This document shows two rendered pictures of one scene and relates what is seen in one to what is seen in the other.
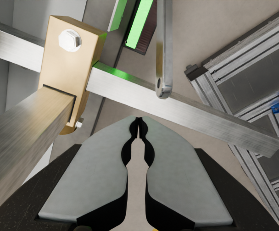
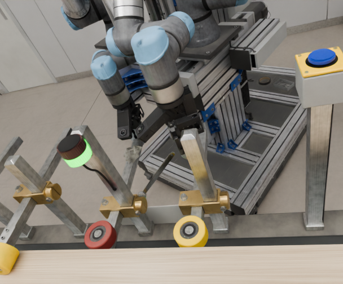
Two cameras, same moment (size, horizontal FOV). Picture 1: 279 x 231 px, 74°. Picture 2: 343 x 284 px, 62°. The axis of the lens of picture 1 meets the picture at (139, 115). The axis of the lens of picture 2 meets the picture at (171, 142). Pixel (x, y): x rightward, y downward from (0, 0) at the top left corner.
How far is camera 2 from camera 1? 0.72 m
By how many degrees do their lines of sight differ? 56
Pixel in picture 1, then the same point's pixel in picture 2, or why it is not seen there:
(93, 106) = (245, 218)
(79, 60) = (189, 194)
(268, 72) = (212, 167)
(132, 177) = not seen: outside the picture
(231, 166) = not seen: hidden behind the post
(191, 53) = not seen: hidden behind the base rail
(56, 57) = (191, 200)
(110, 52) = (206, 220)
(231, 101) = (245, 173)
